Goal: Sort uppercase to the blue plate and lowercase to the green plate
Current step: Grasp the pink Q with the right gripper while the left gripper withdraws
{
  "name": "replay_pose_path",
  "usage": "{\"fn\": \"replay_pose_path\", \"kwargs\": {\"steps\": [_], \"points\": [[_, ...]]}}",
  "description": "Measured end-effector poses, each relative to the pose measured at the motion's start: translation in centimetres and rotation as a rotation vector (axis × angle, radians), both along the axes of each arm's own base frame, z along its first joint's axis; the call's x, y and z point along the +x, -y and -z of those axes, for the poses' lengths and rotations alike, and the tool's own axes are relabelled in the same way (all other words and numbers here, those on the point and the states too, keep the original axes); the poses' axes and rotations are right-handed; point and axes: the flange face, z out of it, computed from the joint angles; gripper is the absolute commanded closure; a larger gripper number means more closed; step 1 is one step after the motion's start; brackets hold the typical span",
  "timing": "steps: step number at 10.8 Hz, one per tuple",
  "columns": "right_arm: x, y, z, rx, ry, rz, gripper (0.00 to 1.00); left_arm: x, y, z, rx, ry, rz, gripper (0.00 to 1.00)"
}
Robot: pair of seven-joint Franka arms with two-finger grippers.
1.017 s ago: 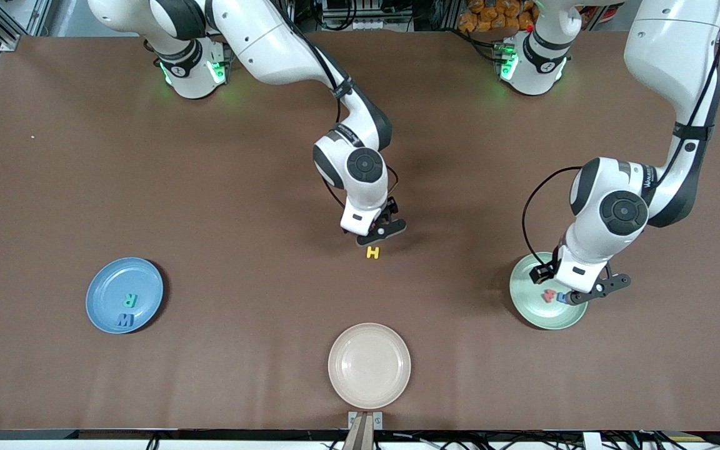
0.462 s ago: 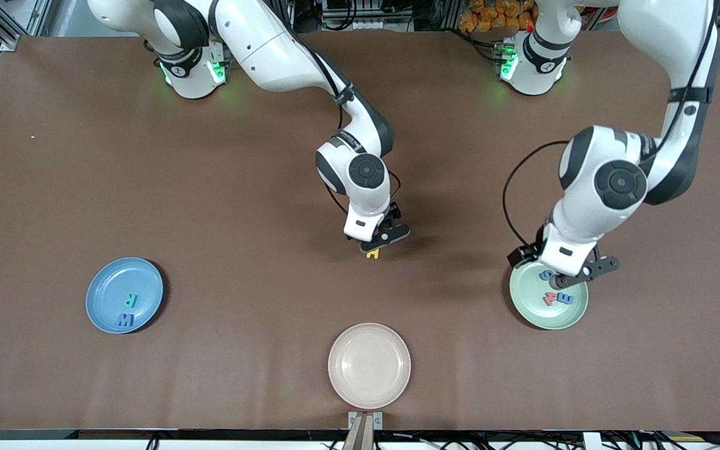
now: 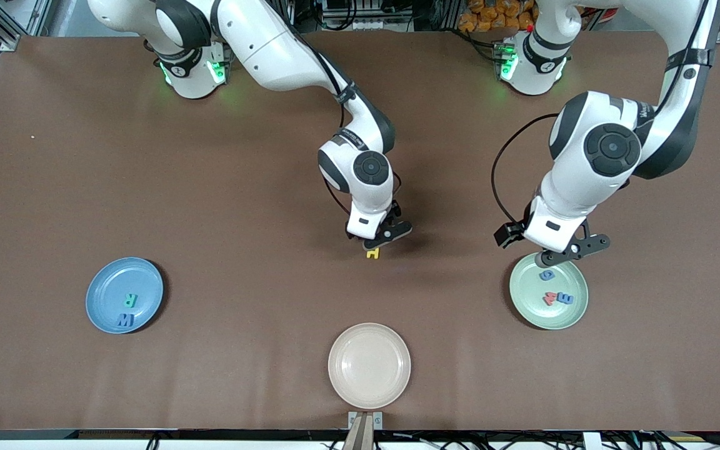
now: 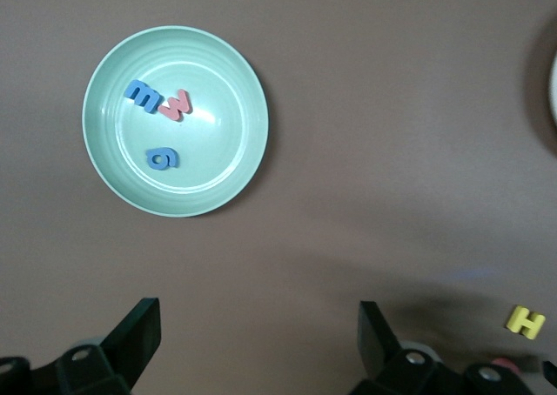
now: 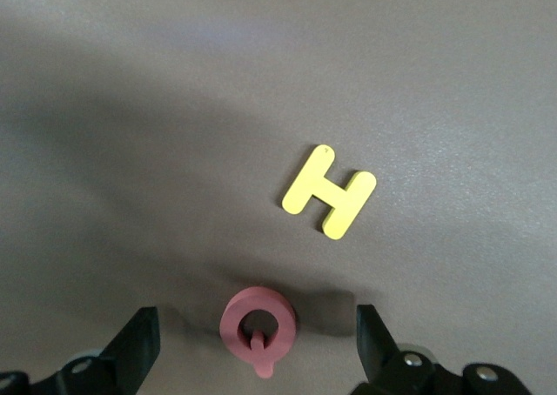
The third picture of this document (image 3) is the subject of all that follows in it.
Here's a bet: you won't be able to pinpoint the green plate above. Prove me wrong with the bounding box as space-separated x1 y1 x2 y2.
509 252 589 331

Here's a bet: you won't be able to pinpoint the beige plate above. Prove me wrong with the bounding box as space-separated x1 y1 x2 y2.
327 322 412 410

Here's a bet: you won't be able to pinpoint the blue plate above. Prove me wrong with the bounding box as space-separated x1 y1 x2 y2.
85 257 164 334

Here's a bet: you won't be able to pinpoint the orange snack bags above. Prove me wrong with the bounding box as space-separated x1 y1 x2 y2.
458 0 539 33

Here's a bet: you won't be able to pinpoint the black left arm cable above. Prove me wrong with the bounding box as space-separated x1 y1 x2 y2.
491 112 561 226

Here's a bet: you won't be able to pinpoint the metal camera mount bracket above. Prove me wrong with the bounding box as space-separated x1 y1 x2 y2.
342 411 383 450

